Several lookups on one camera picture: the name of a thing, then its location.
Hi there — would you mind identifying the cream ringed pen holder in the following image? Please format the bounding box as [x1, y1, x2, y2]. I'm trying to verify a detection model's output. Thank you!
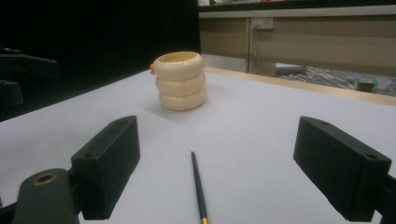
[149, 50, 208, 112]

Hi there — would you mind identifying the beige wooden desk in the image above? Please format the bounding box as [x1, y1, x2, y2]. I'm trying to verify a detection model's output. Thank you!
[198, 4, 396, 78]

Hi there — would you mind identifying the white wall socket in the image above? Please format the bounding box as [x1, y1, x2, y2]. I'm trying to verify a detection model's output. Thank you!
[250, 17, 275, 31]

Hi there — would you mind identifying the small green box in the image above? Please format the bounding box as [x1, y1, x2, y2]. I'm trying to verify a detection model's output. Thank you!
[357, 77, 378, 93]

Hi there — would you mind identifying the white cable bundle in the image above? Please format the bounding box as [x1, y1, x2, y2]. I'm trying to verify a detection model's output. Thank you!
[279, 66, 332, 84]

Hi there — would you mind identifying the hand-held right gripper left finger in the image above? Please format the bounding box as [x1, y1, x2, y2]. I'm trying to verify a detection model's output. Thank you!
[70, 115, 141, 221]

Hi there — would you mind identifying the black curtain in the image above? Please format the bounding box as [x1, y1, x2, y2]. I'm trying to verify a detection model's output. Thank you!
[0, 0, 201, 123]

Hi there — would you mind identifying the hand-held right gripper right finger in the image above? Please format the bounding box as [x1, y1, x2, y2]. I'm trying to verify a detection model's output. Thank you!
[292, 116, 392, 223]

